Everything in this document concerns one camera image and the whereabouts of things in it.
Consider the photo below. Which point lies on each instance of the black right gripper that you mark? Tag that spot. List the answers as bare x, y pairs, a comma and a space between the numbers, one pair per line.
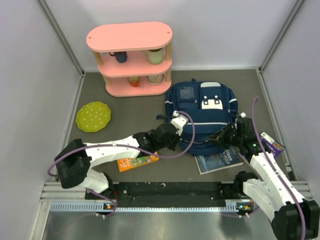
219, 136

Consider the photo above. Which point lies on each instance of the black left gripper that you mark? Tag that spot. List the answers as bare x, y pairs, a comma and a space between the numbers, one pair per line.
176, 137

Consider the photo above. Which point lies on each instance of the blue Nineteen Eighty-Four paperback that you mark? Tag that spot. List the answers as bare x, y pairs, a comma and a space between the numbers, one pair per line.
215, 162

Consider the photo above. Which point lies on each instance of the navy blue student backpack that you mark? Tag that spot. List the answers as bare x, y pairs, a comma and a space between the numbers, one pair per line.
211, 105

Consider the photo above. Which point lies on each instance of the orange treehouse children's book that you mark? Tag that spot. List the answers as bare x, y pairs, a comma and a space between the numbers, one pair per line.
126, 164

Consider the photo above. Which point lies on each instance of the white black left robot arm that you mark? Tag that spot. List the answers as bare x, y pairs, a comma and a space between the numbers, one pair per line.
76, 161

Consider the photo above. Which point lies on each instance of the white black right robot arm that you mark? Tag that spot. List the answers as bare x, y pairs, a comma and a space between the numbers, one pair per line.
291, 215

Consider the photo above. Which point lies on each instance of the purple card box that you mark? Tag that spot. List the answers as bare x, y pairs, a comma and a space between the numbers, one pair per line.
270, 145

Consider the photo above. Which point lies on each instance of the patterned ceramic bowl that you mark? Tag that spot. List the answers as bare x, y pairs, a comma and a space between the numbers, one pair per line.
155, 79

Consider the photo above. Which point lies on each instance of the orange cup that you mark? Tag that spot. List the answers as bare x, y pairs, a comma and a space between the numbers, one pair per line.
134, 81

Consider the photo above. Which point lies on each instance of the green polka dot plate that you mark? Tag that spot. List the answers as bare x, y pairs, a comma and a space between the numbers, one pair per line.
93, 117

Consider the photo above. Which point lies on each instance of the pale green mug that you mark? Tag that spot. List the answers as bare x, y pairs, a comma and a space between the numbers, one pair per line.
154, 56

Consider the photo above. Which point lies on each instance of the pink three-tier wooden shelf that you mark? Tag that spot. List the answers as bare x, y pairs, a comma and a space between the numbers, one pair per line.
132, 38

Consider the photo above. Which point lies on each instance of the dark blue mug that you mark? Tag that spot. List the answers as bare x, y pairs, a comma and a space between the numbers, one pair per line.
120, 56

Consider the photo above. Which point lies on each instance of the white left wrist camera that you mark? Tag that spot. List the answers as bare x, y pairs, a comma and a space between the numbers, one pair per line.
178, 120

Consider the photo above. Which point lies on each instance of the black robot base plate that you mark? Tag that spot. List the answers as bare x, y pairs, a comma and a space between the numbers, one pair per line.
175, 194

